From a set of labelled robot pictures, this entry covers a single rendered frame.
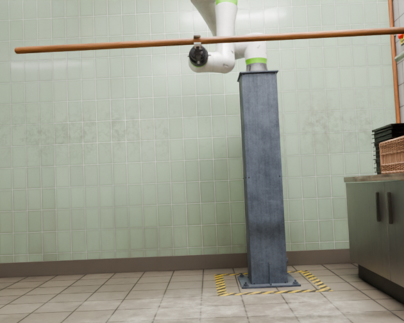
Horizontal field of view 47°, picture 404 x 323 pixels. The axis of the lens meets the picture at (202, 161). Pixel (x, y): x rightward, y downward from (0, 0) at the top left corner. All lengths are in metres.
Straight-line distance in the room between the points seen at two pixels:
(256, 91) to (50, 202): 1.62
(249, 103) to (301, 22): 1.00
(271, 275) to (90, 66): 1.88
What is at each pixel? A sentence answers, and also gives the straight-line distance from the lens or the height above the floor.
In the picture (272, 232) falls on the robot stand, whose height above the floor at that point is 0.29.
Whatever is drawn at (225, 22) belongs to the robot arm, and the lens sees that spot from 2.47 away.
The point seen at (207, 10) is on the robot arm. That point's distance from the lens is 2.69.
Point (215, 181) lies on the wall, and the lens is 3.21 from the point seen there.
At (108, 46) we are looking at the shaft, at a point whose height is 1.18.
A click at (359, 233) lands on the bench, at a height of 0.27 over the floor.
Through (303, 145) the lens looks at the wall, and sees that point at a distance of 3.29.
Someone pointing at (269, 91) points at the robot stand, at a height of 1.08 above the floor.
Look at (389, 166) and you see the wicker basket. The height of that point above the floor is 0.62.
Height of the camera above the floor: 0.55
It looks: 3 degrees up
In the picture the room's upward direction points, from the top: 2 degrees counter-clockwise
